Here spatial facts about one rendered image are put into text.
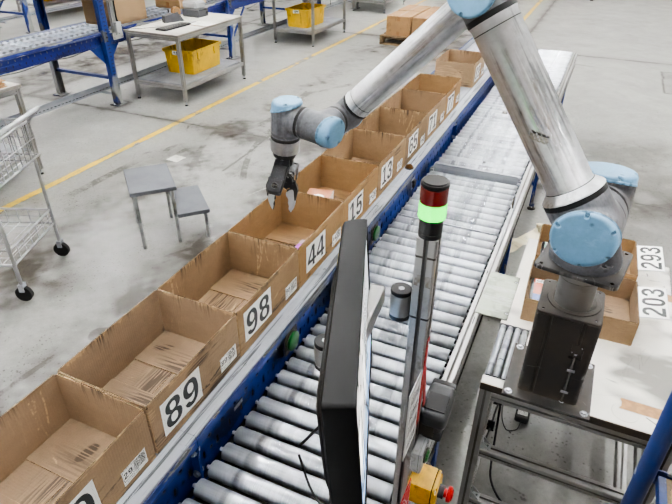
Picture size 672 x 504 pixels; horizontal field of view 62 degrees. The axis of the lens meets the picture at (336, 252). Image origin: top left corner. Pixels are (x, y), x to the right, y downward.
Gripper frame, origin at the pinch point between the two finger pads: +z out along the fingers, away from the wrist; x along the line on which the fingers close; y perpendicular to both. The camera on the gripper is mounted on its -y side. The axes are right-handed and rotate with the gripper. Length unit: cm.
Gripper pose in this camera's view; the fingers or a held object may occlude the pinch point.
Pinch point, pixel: (281, 208)
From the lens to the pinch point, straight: 185.7
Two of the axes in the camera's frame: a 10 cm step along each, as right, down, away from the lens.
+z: -0.9, 7.8, 6.2
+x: -9.8, -1.8, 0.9
